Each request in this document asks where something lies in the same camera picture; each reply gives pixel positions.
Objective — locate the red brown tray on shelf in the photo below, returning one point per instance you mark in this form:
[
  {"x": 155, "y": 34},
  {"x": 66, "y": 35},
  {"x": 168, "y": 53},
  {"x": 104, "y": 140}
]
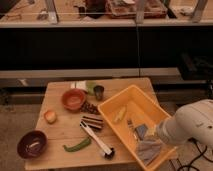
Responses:
[{"x": 128, "y": 8}]

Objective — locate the green leafy vegetable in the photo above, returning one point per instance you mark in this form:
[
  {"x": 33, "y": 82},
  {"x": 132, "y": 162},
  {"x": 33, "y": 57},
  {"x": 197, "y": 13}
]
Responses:
[{"x": 90, "y": 87}]

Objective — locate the orange ceramic bowl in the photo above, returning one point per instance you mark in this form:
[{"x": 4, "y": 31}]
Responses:
[{"x": 73, "y": 99}]

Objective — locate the blue sponge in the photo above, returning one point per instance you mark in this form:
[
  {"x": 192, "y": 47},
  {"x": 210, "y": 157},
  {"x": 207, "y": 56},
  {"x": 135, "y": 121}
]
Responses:
[{"x": 141, "y": 131}]

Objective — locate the dark metal cup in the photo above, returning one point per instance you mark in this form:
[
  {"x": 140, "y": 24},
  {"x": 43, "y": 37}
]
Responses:
[{"x": 98, "y": 91}]

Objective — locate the silver fork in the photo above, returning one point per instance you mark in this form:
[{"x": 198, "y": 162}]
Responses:
[{"x": 130, "y": 125}]

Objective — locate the striped black white block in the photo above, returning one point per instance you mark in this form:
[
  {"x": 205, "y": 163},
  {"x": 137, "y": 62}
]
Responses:
[{"x": 94, "y": 123}]

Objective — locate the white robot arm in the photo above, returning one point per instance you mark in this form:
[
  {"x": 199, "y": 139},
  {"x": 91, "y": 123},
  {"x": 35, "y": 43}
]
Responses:
[{"x": 194, "y": 120}]

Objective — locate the yellow plastic tray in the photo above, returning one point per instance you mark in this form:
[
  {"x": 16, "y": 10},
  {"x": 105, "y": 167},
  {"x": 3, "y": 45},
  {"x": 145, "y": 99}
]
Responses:
[{"x": 141, "y": 109}]

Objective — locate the dark purple bowl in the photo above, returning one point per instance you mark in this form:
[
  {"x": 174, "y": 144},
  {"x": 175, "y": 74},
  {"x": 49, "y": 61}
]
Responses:
[{"x": 32, "y": 144}]

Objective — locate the white handled dish brush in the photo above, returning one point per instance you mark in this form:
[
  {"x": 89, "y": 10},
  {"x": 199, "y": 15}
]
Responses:
[{"x": 108, "y": 152}]

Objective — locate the dark grape bunch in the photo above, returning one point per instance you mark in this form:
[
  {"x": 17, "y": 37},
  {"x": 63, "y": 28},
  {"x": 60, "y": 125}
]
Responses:
[{"x": 89, "y": 108}]

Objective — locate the grey folded cloth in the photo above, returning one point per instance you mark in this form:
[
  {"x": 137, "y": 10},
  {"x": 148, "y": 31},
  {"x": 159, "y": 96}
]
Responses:
[{"x": 148, "y": 150}]

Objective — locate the yellow corn piece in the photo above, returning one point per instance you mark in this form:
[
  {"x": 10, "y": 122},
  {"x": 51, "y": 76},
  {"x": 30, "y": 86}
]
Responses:
[{"x": 119, "y": 116}]

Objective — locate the green chili pepper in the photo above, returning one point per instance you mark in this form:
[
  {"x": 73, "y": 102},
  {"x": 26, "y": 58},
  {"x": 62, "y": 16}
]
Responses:
[{"x": 84, "y": 143}]

